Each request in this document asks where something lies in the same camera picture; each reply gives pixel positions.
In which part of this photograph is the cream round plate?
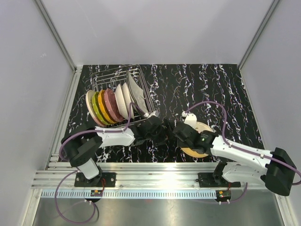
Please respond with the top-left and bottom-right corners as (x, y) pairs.
(181, 122), (213, 158)
(85, 90), (99, 125)

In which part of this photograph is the floral patterned brown plate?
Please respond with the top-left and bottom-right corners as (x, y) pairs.
(121, 82), (135, 119)

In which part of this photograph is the white square plate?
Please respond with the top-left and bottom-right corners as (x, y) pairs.
(127, 70), (138, 111)
(134, 83), (149, 115)

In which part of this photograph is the metal wire dish rack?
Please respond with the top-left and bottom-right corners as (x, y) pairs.
(91, 65), (155, 122)

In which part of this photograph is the pink polka dot plate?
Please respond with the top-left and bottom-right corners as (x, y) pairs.
(104, 89), (124, 122)

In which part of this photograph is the orange polka dot plate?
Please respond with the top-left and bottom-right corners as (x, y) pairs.
(97, 89), (116, 124)

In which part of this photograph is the green polka dot plate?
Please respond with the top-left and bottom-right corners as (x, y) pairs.
(92, 92), (109, 126)

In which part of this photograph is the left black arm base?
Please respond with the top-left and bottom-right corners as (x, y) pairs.
(74, 172), (117, 188)

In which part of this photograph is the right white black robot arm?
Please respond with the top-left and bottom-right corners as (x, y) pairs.
(170, 121), (296, 196)

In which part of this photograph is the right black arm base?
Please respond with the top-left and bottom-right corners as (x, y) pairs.
(196, 172), (241, 188)

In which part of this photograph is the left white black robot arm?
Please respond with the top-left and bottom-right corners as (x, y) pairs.
(59, 116), (173, 187)

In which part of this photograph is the black marble pattern mat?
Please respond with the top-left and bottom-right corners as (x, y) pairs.
(65, 64), (265, 163)

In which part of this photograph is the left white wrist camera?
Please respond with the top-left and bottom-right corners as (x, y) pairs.
(144, 111), (159, 118)

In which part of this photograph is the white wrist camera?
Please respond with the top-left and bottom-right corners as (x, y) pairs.
(182, 112), (197, 129)
(144, 111), (159, 118)

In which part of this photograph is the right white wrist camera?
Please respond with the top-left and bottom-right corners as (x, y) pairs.
(182, 112), (197, 129)

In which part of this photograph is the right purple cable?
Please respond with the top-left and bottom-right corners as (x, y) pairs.
(182, 101), (301, 203)

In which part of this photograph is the purple cable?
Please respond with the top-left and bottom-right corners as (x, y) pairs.
(182, 101), (301, 203)
(54, 102), (149, 222)

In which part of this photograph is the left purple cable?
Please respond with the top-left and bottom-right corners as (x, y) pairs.
(54, 102), (149, 222)

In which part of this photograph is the left aluminium frame post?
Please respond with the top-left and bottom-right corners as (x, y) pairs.
(32, 0), (83, 75)

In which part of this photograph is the aluminium frame post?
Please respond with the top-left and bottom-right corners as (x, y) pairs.
(238, 0), (282, 71)
(32, 0), (83, 75)

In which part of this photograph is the aluminium mounting rail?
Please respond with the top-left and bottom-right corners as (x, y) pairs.
(31, 153), (286, 192)

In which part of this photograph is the white slotted cable duct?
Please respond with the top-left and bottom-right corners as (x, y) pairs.
(41, 189), (216, 199)

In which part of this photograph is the right aluminium frame post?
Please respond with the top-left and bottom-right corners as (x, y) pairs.
(238, 0), (282, 71)

